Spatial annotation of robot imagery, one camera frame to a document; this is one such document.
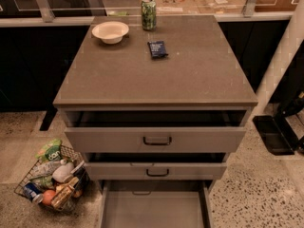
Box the grey bottom drawer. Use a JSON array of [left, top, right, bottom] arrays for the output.
[[97, 180, 214, 228]]

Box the grey drawer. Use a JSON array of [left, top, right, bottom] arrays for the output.
[[97, 180, 214, 228], [66, 110, 245, 154], [85, 153, 226, 181]]

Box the grey drawer cabinet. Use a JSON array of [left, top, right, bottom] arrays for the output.
[[52, 14, 259, 228]]

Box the grey top drawer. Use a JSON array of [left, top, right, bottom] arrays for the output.
[[66, 110, 245, 154]]

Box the grey middle drawer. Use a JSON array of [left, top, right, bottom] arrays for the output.
[[85, 153, 226, 181]]

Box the dark blue snack packet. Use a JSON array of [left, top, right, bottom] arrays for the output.
[[147, 41, 168, 59]]

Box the white bowl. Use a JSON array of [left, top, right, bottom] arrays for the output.
[[92, 21, 129, 45]]

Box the green soda can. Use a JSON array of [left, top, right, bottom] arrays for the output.
[[142, 0, 156, 30]]

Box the white plastic bottle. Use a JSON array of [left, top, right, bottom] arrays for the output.
[[52, 162, 74, 183]]

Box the green chip bag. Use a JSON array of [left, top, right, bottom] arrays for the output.
[[35, 139, 62, 162]]

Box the brown snack box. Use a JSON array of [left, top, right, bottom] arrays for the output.
[[51, 177, 79, 210]]

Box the black floor tray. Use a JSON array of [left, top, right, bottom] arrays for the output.
[[253, 115, 299, 155]]

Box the orange fruit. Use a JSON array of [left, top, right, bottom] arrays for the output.
[[42, 190, 56, 205]]

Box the blue soda can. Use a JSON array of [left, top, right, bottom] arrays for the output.
[[23, 182, 43, 204]]

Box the wire basket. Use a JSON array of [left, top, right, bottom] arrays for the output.
[[14, 145, 89, 213]]

